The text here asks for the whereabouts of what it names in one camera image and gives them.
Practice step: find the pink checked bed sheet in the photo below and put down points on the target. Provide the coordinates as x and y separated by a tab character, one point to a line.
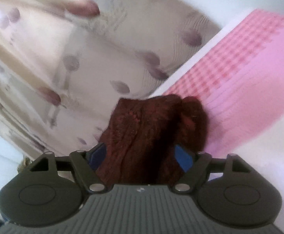
249	82

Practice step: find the dark red knitted garment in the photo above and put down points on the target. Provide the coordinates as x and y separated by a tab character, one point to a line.
144	131

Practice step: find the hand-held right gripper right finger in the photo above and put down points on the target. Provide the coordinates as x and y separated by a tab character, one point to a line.
184	159

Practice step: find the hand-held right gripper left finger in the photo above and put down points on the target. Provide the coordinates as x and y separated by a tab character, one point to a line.
97	155

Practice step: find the beige leaf print curtain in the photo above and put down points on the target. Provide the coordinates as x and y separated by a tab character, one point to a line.
83	61

